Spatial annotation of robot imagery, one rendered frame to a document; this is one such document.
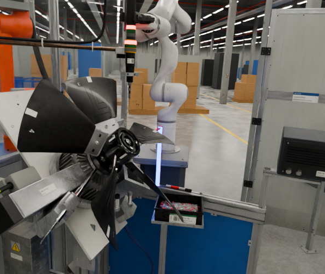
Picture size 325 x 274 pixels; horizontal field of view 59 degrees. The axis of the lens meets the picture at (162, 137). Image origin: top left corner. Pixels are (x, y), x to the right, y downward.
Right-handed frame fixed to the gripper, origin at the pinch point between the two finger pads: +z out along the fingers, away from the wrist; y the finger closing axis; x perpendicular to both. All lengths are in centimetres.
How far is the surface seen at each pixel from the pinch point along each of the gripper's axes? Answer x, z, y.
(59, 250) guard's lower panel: -143, -37, 70
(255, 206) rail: -79, -34, -50
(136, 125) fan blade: -44.6, -21.2, 6.6
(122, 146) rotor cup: -43.3, 15.3, -6.1
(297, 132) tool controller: -41, -34, -63
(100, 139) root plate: -41.9, 15.9, 2.1
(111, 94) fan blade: -28.6, -3.7, 9.6
